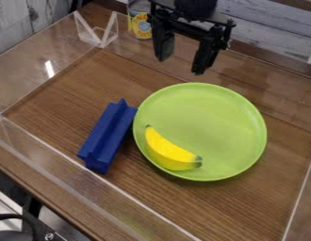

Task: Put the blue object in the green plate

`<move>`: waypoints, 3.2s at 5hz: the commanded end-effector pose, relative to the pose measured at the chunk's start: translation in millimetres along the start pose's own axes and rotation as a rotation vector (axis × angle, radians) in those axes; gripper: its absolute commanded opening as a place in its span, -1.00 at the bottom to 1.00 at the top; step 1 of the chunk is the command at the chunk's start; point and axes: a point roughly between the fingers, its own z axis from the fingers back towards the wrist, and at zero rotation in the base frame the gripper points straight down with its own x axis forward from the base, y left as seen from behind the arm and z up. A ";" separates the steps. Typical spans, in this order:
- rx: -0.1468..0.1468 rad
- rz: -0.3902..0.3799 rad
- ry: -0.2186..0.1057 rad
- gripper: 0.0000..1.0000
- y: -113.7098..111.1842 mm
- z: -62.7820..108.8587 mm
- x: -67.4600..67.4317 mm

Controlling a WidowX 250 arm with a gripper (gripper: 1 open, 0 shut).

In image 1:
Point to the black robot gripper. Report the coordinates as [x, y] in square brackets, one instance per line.
[193, 18]

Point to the yellow toy banana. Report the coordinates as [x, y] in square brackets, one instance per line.
[167, 154]

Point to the blue cross-shaped block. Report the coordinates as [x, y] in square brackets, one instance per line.
[101, 147]

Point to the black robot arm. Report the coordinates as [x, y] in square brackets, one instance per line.
[194, 19]

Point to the green round plate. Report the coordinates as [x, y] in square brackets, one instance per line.
[211, 121]

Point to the yellow labelled tin can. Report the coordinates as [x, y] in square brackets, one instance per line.
[138, 10]

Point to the clear acrylic tray wall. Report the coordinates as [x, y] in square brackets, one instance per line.
[59, 79]

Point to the black table frame bracket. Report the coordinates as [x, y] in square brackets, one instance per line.
[44, 233]

